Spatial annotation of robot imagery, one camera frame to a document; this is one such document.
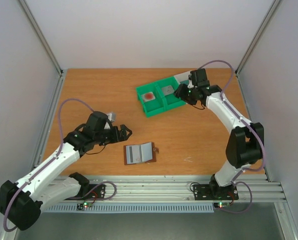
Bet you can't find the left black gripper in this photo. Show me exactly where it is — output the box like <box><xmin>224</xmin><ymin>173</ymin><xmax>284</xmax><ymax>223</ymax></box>
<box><xmin>95</xmin><ymin>125</ymin><xmax>133</xmax><ymax>145</ymax></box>

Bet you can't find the brown leather card holder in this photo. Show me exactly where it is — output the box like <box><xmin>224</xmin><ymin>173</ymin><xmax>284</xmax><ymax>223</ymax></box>
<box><xmin>123</xmin><ymin>142</ymin><xmax>159</xmax><ymax>166</ymax></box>

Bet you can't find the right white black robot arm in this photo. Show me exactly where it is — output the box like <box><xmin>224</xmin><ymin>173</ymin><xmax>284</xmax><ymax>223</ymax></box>
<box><xmin>174</xmin><ymin>68</ymin><xmax>265</xmax><ymax>201</ymax></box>

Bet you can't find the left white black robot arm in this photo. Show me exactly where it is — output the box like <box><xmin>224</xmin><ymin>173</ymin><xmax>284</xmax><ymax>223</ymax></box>
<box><xmin>0</xmin><ymin>111</ymin><xmax>133</xmax><ymax>232</ymax></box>

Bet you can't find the grey card with red dot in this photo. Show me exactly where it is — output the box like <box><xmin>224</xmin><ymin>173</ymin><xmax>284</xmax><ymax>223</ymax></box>
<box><xmin>141</xmin><ymin>91</ymin><xmax>156</xmax><ymax>103</ymax></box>

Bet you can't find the green middle bin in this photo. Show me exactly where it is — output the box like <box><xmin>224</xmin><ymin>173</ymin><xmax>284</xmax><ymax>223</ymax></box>
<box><xmin>154</xmin><ymin>76</ymin><xmax>186</xmax><ymax>111</ymax></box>

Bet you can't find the green bin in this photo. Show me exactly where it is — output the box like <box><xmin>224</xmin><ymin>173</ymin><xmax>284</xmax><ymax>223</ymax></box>
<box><xmin>154</xmin><ymin>76</ymin><xmax>186</xmax><ymax>111</ymax></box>
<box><xmin>135</xmin><ymin>83</ymin><xmax>164</xmax><ymax>118</ymax></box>

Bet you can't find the white bin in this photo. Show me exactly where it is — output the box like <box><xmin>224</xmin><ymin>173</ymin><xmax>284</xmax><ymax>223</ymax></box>
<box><xmin>173</xmin><ymin>71</ymin><xmax>190</xmax><ymax>85</ymax></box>

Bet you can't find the green left bin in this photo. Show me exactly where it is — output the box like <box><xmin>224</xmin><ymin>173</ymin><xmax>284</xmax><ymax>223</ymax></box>
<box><xmin>135</xmin><ymin>83</ymin><xmax>164</xmax><ymax>118</ymax></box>

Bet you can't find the left circuit board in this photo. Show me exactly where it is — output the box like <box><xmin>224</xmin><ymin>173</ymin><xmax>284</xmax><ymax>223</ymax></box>
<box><xmin>76</xmin><ymin>202</ymin><xmax>94</xmax><ymax>211</ymax></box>

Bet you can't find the circuit board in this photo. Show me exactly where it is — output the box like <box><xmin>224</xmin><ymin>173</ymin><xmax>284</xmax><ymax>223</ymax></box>
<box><xmin>76</xmin><ymin>202</ymin><xmax>94</xmax><ymax>211</ymax></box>
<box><xmin>213</xmin><ymin>202</ymin><xmax>233</xmax><ymax>209</ymax></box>

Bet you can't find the right circuit board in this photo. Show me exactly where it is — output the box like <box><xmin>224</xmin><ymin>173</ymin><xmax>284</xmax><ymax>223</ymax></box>
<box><xmin>213</xmin><ymin>202</ymin><xmax>233</xmax><ymax>209</ymax></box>

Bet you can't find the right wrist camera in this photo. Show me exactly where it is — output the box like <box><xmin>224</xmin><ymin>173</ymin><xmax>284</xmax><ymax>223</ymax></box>
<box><xmin>187</xmin><ymin>74</ymin><xmax>195</xmax><ymax>89</ymax></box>

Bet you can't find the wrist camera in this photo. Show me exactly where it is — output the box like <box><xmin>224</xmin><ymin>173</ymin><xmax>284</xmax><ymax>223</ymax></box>
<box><xmin>187</xmin><ymin>74</ymin><xmax>195</xmax><ymax>89</ymax></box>
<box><xmin>107</xmin><ymin>112</ymin><xmax>116</xmax><ymax>123</ymax></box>

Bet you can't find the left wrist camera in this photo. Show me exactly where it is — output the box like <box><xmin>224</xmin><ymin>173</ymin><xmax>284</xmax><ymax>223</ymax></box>
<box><xmin>107</xmin><ymin>112</ymin><xmax>116</xmax><ymax>123</ymax></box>

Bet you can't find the aluminium front rail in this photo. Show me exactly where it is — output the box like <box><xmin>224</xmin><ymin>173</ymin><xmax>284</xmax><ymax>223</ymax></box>
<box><xmin>11</xmin><ymin>174</ymin><xmax>287</xmax><ymax>203</ymax></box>

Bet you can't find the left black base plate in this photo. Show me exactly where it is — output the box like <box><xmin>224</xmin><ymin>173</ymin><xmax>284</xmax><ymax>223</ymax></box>
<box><xmin>68</xmin><ymin>184</ymin><xmax>106</xmax><ymax>200</ymax></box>

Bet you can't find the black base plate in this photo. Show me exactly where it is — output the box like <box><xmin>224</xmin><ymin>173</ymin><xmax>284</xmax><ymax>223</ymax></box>
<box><xmin>68</xmin><ymin>184</ymin><xmax>106</xmax><ymax>200</ymax></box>
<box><xmin>189</xmin><ymin>182</ymin><xmax>239</xmax><ymax>201</ymax></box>

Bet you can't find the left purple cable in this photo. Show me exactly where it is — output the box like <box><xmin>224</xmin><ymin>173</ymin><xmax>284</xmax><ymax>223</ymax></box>
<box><xmin>2</xmin><ymin>98</ymin><xmax>96</xmax><ymax>232</ymax></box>

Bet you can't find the left aluminium frame post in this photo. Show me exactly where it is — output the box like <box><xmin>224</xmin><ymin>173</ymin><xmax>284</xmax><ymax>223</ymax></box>
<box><xmin>17</xmin><ymin>0</ymin><xmax>65</xmax><ymax>76</ymax></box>

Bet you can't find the aluminium frame post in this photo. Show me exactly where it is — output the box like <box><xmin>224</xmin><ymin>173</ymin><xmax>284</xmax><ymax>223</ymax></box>
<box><xmin>17</xmin><ymin>0</ymin><xmax>65</xmax><ymax>76</ymax></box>
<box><xmin>235</xmin><ymin>0</ymin><xmax>284</xmax><ymax>76</ymax></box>

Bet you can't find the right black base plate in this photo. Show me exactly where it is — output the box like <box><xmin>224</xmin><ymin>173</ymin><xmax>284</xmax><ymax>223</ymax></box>
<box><xmin>189</xmin><ymin>182</ymin><xmax>239</xmax><ymax>201</ymax></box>

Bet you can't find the grey slotted cable duct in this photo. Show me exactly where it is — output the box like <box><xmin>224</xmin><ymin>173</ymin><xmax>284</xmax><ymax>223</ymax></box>
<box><xmin>46</xmin><ymin>202</ymin><xmax>214</xmax><ymax>214</ymax></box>

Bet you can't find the right aluminium frame post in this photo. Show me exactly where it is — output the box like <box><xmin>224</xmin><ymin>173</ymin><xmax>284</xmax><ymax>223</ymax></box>
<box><xmin>235</xmin><ymin>0</ymin><xmax>284</xmax><ymax>76</ymax></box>

